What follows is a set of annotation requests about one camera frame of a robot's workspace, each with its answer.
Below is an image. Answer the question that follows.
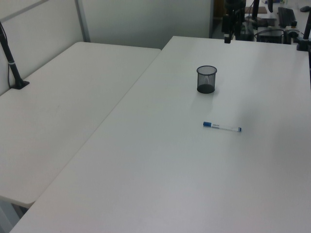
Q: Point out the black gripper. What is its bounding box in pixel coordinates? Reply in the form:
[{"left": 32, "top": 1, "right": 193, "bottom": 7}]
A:
[{"left": 223, "top": 0, "right": 246, "bottom": 45}]

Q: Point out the blue capped white marker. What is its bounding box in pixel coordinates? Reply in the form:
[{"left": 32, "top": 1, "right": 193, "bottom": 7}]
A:
[{"left": 202, "top": 121, "right": 243, "bottom": 133}]

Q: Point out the black device with green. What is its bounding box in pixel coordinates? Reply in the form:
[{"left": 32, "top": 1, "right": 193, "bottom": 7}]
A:
[{"left": 240, "top": 20, "right": 255, "bottom": 41}]

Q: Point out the black monitor stand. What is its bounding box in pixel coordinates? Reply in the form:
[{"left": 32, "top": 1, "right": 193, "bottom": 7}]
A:
[{"left": 244, "top": 0, "right": 269, "bottom": 28}]

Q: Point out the brown flat board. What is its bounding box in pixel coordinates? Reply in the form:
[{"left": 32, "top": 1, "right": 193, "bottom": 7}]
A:
[{"left": 244, "top": 6, "right": 267, "bottom": 14}]

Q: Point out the black computer box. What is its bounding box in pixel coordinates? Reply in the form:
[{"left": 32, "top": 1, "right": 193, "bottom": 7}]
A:
[{"left": 257, "top": 26, "right": 285, "bottom": 44}]

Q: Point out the black keyboard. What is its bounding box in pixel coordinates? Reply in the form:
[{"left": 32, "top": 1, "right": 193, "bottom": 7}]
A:
[{"left": 276, "top": 6, "right": 297, "bottom": 28}]

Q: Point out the white grey small device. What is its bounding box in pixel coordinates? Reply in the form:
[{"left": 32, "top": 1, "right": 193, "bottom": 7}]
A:
[{"left": 285, "top": 20, "right": 301, "bottom": 37}]

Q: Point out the black mesh pen cup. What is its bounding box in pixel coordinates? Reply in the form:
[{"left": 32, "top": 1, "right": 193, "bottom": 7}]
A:
[{"left": 196, "top": 65, "right": 218, "bottom": 94}]

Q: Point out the white side table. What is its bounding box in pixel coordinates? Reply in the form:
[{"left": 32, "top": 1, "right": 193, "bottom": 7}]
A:
[{"left": 0, "top": 41, "right": 162, "bottom": 208}]

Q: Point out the black clamped camera stand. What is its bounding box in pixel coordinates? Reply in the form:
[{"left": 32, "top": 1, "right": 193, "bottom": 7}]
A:
[{"left": 295, "top": 14, "right": 311, "bottom": 52}]

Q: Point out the grey partition post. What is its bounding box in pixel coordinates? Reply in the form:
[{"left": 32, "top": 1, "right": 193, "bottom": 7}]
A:
[{"left": 74, "top": 0, "right": 91, "bottom": 43}]

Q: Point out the black camera stand pole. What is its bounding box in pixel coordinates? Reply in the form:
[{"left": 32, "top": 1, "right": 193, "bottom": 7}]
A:
[{"left": 0, "top": 21, "right": 31, "bottom": 91}]

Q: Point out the black camera stand cable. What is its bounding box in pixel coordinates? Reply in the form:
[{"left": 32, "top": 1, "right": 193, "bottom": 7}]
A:
[{"left": 6, "top": 63, "right": 13, "bottom": 88}]

